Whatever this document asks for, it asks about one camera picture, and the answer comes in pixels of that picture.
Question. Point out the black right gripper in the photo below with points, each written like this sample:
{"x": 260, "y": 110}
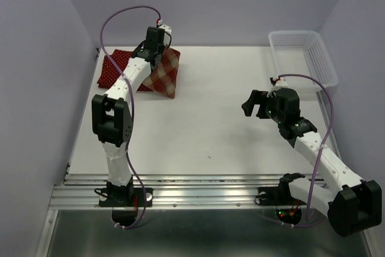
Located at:
{"x": 257, "y": 97}

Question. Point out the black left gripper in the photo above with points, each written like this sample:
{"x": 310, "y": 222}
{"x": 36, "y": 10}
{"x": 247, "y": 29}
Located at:
{"x": 162, "y": 47}

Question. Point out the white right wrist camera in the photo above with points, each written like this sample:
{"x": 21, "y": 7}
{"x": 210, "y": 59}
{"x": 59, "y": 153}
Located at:
{"x": 278, "y": 83}

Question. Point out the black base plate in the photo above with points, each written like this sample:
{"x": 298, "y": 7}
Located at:
{"x": 137, "y": 200}
{"x": 271, "y": 196}

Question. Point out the white plastic basket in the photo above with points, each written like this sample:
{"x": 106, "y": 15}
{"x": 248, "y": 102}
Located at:
{"x": 302, "y": 52}

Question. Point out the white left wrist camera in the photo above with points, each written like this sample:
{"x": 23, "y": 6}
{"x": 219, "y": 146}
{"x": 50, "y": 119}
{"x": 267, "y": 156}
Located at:
{"x": 165, "y": 27}

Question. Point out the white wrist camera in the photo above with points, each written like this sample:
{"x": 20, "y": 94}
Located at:
{"x": 165, "y": 27}
{"x": 278, "y": 83}

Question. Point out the red polka dot skirt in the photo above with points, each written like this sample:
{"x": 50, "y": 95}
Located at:
{"x": 109, "y": 74}

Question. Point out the red plaid skirt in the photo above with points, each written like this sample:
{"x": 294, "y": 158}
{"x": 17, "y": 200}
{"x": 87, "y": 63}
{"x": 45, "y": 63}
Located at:
{"x": 163, "y": 79}

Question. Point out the aluminium mounting rail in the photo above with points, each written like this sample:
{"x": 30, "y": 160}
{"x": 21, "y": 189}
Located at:
{"x": 170, "y": 192}

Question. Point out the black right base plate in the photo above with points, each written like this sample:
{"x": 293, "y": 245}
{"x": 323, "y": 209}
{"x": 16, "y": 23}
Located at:
{"x": 271, "y": 196}

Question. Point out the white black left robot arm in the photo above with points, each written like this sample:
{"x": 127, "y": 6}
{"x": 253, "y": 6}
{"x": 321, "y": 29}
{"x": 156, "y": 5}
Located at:
{"x": 112, "y": 119}

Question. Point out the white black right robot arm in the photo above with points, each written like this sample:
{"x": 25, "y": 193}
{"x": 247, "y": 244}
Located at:
{"x": 350, "y": 203}

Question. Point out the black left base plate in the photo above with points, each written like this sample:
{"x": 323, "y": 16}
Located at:
{"x": 137, "y": 200}

